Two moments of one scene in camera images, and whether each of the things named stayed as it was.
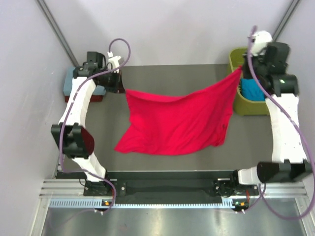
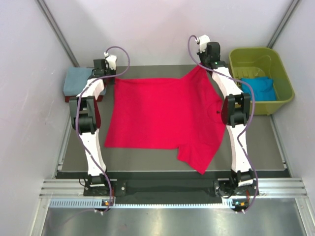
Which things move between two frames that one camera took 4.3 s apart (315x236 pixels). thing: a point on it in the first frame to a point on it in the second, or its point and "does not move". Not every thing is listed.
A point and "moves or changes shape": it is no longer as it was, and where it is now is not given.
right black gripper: x=246 y=73 to x=201 y=55
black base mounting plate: x=231 y=187 does not move
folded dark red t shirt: x=94 y=98 does not move
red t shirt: x=180 y=126 moves or changes shape
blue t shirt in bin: x=251 y=91 does not move
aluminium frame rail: x=276 y=188 does not move
